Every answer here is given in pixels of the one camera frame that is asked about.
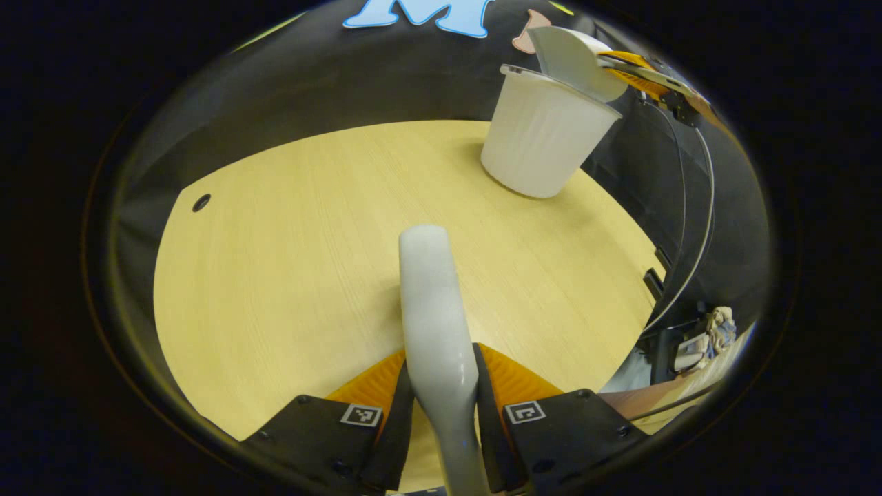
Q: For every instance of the wooden desktop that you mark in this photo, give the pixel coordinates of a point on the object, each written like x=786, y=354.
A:
x=289, y=262

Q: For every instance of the white ribbed garbage bin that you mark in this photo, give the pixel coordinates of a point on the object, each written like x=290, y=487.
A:
x=544, y=138

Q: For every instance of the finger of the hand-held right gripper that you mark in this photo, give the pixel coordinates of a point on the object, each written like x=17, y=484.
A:
x=641, y=72

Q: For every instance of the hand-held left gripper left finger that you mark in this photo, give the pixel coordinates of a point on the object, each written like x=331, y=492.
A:
x=389, y=441

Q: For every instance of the small grey broom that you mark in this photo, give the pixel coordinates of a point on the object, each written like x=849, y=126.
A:
x=437, y=324

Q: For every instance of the pale crumpled cloth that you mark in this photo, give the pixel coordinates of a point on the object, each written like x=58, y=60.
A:
x=710, y=337

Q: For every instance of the grey plastic dustpan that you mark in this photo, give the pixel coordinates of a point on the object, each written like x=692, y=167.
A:
x=575, y=58

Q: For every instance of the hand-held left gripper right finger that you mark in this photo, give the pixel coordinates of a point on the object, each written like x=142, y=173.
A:
x=493, y=441

